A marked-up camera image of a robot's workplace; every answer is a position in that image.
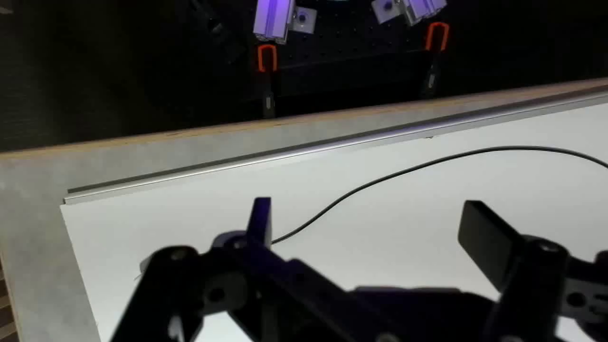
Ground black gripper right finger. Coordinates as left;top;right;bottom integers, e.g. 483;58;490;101
456;198;608;342

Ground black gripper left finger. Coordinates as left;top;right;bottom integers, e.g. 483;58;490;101
112;196;407;342

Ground black charging cable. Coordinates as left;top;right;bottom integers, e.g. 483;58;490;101
270;145;608;248

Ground orange black bar clamp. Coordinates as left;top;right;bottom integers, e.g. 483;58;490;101
255;42;281;122
422;20;452;98

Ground wooden slat back chair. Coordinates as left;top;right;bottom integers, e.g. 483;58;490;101
0;263;21;342

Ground short aluminium extrusion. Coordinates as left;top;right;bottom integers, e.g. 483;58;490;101
401;0;451;29

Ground grey metal corner bracket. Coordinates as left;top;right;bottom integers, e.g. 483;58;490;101
289;4;319;37
371;0;403;27

